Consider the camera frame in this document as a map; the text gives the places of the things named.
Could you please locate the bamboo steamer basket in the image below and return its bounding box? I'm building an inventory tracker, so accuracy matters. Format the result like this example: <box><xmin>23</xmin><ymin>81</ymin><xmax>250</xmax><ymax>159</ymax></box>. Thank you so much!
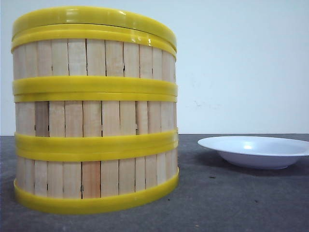
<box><xmin>15</xmin><ymin>101</ymin><xmax>178</xmax><ymax>161</ymax></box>
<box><xmin>14</xmin><ymin>149</ymin><xmax>179</xmax><ymax>215</ymax></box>
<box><xmin>12</xmin><ymin>24</ymin><xmax>177</xmax><ymax>102</ymax></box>

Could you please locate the woven bamboo steamer lid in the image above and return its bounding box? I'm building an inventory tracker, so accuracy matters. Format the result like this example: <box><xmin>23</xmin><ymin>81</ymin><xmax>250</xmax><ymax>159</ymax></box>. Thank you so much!
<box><xmin>11</xmin><ymin>6</ymin><xmax>177</xmax><ymax>56</ymax></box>

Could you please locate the white shallow plate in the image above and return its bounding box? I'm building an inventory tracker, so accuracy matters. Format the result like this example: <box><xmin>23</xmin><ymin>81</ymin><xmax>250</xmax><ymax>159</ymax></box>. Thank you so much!
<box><xmin>197</xmin><ymin>136</ymin><xmax>309</xmax><ymax>170</ymax></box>

